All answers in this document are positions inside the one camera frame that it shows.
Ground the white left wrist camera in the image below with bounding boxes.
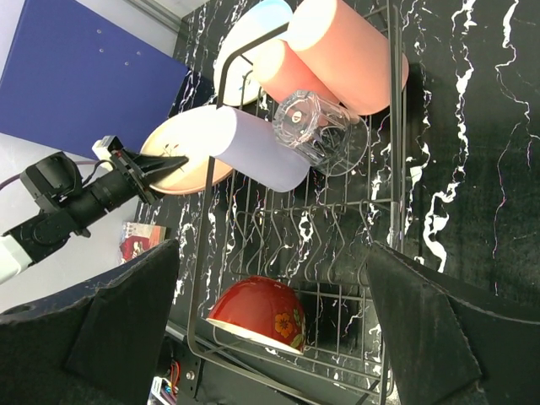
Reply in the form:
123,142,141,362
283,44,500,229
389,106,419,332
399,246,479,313
92,136,123,161

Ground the red floral bowl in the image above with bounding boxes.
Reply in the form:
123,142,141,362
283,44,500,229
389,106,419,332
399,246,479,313
206,276,306,355

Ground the cream and pink plate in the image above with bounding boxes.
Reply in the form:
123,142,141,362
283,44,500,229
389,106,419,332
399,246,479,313
141,105,235,195

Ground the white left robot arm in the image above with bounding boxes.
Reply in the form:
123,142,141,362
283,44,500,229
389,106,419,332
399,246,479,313
1,148,189,283

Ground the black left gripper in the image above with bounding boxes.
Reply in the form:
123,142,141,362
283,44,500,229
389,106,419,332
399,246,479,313
67,148,189,224

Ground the pink plastic cup left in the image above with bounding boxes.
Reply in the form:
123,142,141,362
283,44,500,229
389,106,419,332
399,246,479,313
253,39,355,116

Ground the pink plastic cup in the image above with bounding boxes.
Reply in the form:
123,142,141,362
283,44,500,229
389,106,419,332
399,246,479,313
288,0,392,116
253,39,355,116

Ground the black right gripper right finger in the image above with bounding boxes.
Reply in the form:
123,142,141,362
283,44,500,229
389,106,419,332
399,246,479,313
367,242,539,404

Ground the red picture book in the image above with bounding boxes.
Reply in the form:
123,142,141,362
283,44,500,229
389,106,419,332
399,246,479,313
119,222,168,263

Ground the lilac plastic cup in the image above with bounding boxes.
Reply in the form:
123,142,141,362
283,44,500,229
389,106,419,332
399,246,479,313
204,106,310,192

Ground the clear glass cup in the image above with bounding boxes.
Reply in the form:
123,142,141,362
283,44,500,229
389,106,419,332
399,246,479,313
273,90,370,176

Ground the cream and blue plate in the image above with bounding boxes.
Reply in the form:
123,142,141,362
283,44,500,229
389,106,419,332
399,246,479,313
213,1,293,107

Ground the blue binder left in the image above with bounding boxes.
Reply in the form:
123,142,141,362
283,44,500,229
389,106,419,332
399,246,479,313
1,1,187,157

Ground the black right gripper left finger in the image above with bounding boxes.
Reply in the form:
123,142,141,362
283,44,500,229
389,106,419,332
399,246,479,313
1,240,179,404

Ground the pink plastic cup right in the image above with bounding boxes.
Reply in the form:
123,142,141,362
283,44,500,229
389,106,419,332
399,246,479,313
288,0,392,116

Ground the black wire dish rack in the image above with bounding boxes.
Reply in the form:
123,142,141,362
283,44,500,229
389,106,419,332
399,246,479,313
185,1,407,404

